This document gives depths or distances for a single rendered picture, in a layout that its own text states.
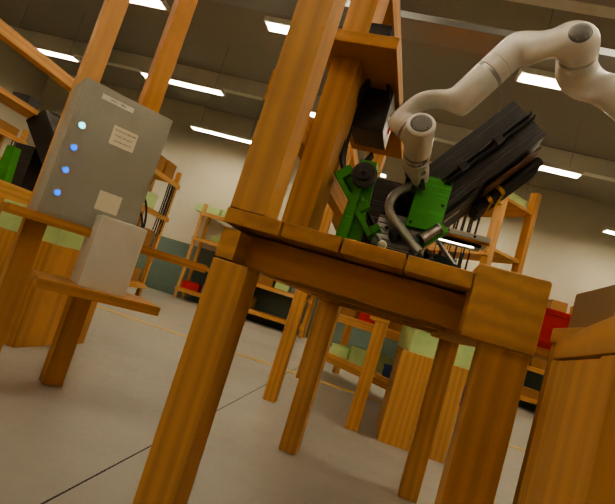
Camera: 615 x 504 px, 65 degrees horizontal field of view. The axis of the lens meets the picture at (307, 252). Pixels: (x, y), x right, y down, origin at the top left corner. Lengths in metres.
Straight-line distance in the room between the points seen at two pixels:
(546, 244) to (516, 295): 10.38
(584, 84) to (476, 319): 0.79
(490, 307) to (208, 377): 0.60
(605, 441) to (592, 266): 11.22
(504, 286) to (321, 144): 0.76
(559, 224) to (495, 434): 10.62
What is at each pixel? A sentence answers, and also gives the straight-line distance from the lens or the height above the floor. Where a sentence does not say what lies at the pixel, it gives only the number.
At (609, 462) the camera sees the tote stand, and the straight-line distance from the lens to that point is 0.44.
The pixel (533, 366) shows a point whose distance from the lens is 10.61.
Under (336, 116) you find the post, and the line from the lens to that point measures 1.56.
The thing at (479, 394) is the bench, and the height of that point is 0.65.
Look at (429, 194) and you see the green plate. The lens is 1.72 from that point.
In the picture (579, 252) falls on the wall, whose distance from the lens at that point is 11.59.
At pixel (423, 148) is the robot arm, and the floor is 1.25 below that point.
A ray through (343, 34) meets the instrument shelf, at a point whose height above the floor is 1.52.
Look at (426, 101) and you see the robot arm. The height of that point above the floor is 1.39.
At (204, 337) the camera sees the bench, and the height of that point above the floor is 0.58.
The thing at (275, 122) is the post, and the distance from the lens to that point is 1.15.
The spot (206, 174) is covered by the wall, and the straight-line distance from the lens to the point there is 11.94.
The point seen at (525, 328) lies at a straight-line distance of 1.02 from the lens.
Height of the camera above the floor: 0.72
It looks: 6 degrees up
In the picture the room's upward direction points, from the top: 17 degrees clockwise
